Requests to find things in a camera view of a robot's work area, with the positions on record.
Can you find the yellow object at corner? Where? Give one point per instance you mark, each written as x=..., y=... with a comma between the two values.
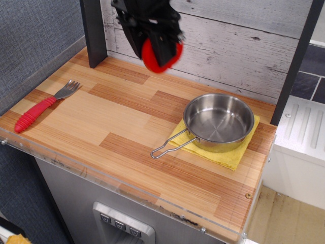
x=18, y=239

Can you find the black frame post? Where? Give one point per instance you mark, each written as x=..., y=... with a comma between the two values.
x=94, y=31
x=301, y=49

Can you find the red handled fork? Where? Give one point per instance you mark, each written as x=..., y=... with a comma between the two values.
x=33, y=113

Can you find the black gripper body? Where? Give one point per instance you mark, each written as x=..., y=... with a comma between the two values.
x=148, y=17

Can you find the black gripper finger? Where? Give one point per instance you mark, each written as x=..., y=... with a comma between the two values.
x=136, y=37
x=165, y=49

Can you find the red toy pepper half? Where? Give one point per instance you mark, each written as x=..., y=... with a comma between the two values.
x=150, y=61

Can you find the silver pot with wire handle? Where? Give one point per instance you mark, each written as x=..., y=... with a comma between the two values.
x=214, y=122

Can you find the black right frame post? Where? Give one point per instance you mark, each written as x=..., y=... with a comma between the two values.
x=301, y=49

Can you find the grey toy fridge cabinet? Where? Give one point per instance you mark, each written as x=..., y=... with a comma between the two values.
x=80, y=203

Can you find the silver dispenser button panel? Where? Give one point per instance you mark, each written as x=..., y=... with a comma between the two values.
x=117, y=227

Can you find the clear acrylic table edge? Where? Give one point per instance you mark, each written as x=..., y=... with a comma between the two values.
x=189, y=218

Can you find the yellow cloth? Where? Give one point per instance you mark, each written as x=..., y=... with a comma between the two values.
x=226, y=158

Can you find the white toy sink unit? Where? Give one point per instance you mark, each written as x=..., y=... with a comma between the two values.
x=296, y=162

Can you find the black left frame post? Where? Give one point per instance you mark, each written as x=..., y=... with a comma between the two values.
x=94, y=31

